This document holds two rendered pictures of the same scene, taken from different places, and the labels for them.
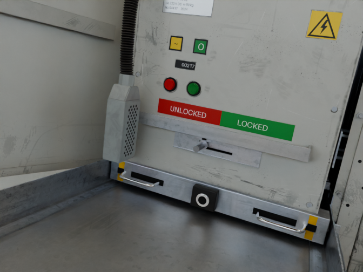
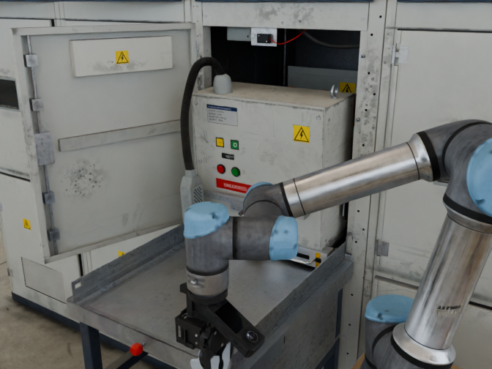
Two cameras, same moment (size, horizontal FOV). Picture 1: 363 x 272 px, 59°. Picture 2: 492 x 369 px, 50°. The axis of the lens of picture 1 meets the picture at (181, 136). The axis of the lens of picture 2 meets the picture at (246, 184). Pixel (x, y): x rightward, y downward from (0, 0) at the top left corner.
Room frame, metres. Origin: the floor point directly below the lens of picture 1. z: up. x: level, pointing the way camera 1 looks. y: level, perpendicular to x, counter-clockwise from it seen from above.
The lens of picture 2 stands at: (-0.88, -0.41, 1.65)
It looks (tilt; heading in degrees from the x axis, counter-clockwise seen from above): 19 degrees down; 13
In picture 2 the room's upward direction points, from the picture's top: straight up
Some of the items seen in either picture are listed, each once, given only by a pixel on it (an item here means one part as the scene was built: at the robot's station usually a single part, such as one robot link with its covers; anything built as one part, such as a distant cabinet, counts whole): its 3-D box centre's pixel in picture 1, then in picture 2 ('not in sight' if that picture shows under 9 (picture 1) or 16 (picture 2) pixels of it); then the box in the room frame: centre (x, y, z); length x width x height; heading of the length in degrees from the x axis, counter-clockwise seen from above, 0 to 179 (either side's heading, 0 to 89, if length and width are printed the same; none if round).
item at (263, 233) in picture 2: not in sight; (264, 233); (-0.05, -0.26, 1.27); 0.11 x 0.11 x 0.08; 12
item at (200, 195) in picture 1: (203, 197); not in sight; (0.72, -0.08, 0.87); 0.06 x 0.03 x 0.05; 70
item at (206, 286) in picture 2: not in sight; (206, 277); (-0.09, -0.16, 1.19); 0.08 x 0.08 x 0.05
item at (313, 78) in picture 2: not in sight; (346, 92); (1.42, -0.34, 1.28); 0.58 x 0.02 x 0.19; 70
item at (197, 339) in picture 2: not in sight; (205, 315); (-0.09, -0.16, 1.11); 0.09 x 0.08 x 0.12; 69
